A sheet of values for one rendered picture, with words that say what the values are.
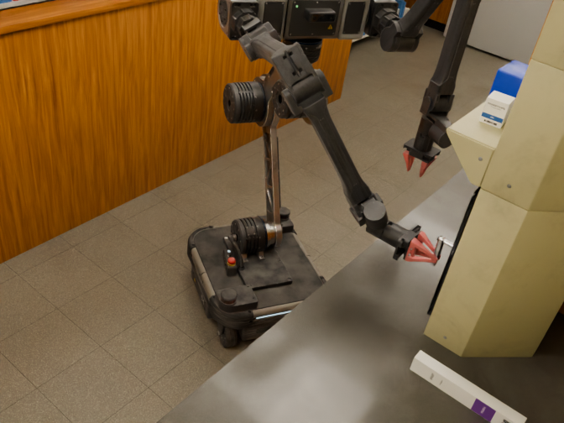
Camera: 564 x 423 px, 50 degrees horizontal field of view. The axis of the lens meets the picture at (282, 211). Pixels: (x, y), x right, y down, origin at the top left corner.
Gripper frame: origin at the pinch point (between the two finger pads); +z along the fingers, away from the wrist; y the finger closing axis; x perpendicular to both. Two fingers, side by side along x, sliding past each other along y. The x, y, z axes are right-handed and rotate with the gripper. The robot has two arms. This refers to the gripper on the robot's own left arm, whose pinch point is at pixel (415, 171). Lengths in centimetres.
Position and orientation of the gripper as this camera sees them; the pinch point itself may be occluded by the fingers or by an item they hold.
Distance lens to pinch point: 202.1
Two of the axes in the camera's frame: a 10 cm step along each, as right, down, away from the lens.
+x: 6.2, -3.9, 6.8
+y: 7.7, 4.4, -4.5
